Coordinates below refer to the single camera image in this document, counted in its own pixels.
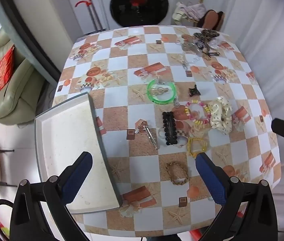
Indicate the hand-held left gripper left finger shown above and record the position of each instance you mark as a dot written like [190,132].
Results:
[78,178]

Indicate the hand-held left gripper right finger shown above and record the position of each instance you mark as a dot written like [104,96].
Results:
[210,178]

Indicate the grey shallow box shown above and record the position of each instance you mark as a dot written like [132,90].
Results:
[69,143]

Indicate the cream polka-dot scrunchie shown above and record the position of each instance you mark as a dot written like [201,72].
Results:
[219,110]

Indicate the silver hair clip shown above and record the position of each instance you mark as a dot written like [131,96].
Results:
[148,131]

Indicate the black claw clip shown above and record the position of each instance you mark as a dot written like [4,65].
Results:
[194,91]

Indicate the green plastic bangle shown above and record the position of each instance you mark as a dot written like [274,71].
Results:
[149,93]

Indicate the black beaded hair clip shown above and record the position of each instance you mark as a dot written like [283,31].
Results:
[169,128]

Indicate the beige leather sofa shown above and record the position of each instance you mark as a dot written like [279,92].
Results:
[16,87]

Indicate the pile of hair accessories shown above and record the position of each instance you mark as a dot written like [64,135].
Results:
[194,47]

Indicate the leopard print scrunchie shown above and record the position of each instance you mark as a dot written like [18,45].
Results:
[205,35]

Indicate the red printed cushion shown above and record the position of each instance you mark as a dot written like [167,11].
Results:
[5,65]

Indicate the pile of pale clothes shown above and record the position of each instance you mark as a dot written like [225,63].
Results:
[194,10]

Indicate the white washing machine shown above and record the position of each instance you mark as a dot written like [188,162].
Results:
[139,2]

